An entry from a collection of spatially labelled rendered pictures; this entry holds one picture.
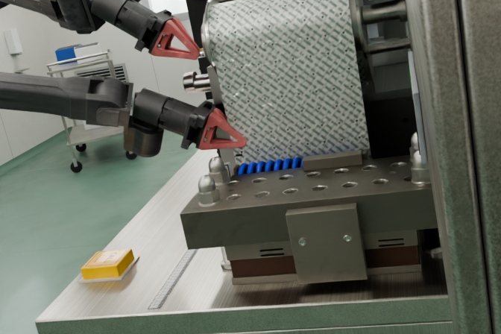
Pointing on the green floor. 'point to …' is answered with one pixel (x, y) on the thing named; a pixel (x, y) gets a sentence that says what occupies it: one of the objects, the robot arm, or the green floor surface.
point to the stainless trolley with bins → (80, 133)
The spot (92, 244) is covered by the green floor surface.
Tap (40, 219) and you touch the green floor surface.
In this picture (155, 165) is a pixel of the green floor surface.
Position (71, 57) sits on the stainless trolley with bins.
